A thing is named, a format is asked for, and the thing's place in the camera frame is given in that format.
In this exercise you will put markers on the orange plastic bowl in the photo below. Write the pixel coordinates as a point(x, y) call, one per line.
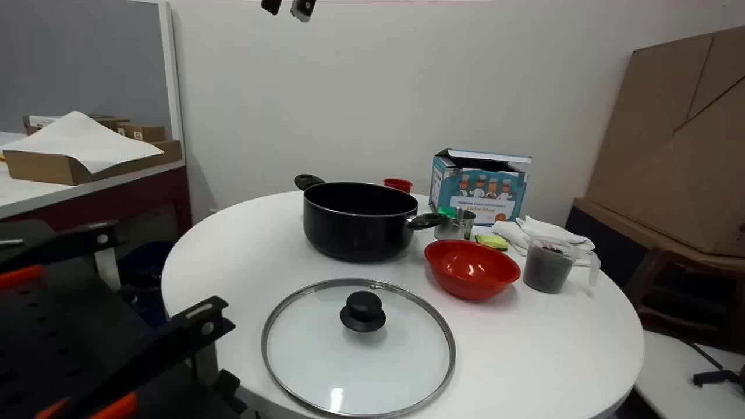
point(469, 270)

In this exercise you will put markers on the clear jar with dark contents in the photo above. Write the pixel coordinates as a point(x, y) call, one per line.
point(547, 268)

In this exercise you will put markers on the small red cup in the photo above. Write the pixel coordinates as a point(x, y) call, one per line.
point(397, 185)

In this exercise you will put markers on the black cooking pot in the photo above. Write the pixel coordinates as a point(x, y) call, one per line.
point(356, 224)

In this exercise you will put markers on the white paper sheet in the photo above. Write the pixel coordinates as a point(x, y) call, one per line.
point(78, 141)

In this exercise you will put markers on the white-topped desk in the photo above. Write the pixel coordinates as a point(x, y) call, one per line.
point(118, 199)

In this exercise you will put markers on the small green object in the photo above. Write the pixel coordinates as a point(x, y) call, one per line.
point(447, 213)

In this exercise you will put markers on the blue printed cardboard box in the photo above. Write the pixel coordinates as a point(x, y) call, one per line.
point(480, 188)

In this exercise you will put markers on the small metal cup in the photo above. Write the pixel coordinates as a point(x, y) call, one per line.
point(463, 224)

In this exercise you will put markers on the flat cardboard tray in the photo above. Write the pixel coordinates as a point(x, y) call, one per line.
point(47, 166)

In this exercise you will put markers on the yellow-green sponge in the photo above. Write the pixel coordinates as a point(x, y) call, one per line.
point(491, 243)

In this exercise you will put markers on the white cloth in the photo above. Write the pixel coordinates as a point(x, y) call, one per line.
point(544, 232)

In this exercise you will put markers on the glass pot lid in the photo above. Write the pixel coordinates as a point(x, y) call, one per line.
point(311, 363)

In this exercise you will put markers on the black metal stand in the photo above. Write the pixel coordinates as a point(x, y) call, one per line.
point(62, 340)

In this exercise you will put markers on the large brown cardboard box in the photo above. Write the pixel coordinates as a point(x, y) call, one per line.
point(675, 155)

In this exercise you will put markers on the white seat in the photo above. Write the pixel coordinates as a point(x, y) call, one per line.
point(675, 381)

